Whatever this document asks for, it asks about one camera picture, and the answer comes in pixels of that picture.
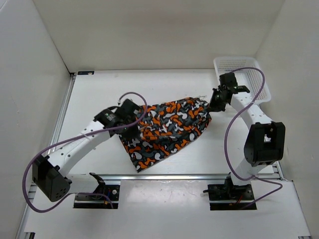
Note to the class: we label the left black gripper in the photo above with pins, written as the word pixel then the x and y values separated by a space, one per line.
pixel 133 134

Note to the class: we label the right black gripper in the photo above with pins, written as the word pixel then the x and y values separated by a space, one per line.
pixel 214 107

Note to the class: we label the camouflage patterned shorts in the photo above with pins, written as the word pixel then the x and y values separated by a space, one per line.
pixel 166 129

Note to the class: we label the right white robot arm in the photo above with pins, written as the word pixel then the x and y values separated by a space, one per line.
pixel 266 138

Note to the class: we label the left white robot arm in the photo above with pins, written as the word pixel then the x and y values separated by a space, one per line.
pixel 51 173

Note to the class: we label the white plastic basket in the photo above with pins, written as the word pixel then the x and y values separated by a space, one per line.
pixel 251 78

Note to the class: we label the dark blue label sticker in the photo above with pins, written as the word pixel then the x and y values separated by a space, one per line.
pixel 85 72

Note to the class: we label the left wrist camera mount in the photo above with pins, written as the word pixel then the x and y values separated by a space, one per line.
pixel 128 109

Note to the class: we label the aluminium front rail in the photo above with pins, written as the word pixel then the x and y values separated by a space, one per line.
pixel 167 176

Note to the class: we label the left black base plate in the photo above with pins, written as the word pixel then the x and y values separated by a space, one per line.
pixel 104 196

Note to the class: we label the left aluminium side rail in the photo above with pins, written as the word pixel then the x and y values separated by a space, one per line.
pixel 30 190

